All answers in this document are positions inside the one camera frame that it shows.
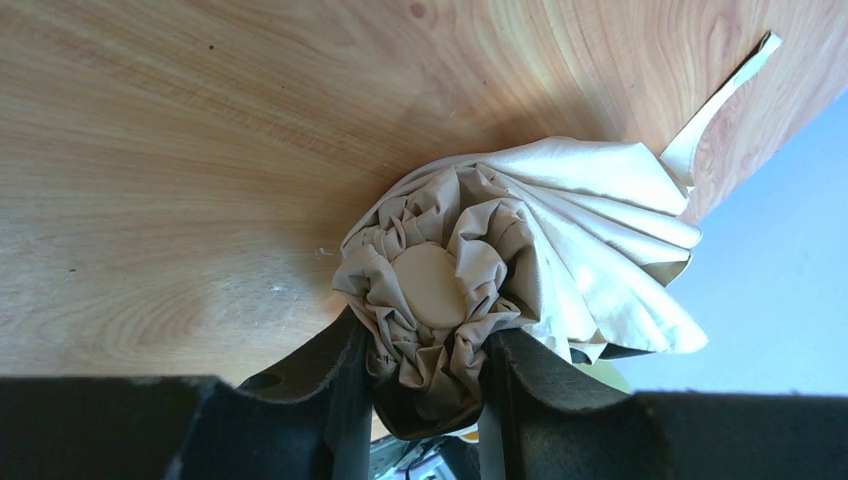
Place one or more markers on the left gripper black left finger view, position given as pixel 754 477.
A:
pixel 308 416

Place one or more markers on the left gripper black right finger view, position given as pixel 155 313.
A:
pixel 545 419

